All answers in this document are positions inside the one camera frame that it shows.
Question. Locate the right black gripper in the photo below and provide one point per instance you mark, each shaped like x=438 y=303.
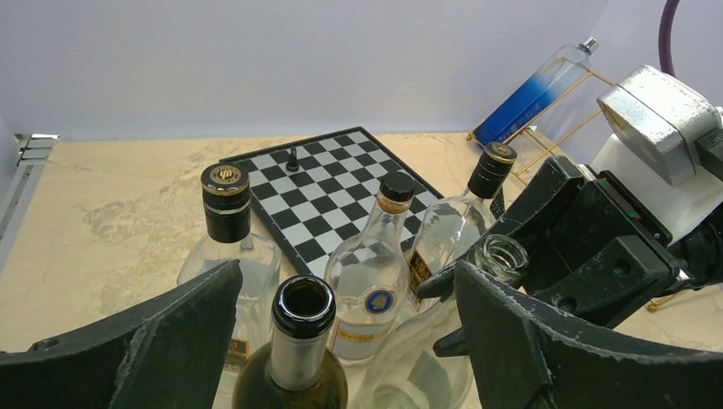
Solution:
x=596 y=251

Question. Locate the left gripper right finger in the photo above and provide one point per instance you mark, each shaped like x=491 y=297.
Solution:
x=526 y=353

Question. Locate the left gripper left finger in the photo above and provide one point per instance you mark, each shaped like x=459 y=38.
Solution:
x=166 y=352

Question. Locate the blue clear tall bottle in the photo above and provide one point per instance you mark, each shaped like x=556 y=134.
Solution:
x=558 y=75

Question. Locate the clear square bottle black cap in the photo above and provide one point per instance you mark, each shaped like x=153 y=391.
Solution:
x=452 y=225

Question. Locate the clear bottle black label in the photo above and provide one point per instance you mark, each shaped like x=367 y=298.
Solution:
x=406 y=373

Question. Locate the dark green wine bottle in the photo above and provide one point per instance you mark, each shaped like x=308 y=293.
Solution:
x=295 y=369

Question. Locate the clear square bottle gold label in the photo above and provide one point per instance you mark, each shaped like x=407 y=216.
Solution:
x=226 y=199

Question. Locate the round clear bottle blue seal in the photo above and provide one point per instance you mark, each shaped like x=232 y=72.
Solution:
x=369 y=274

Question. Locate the black white chessboard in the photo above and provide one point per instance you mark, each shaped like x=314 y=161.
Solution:
x=309 y=213

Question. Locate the black chess pawn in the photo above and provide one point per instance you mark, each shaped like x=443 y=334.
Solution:
x=292 y=164

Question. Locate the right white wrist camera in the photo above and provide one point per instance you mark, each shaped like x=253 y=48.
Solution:
x=665 y=148

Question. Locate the aluminium frame rail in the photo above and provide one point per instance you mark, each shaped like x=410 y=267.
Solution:
x=33 y=155

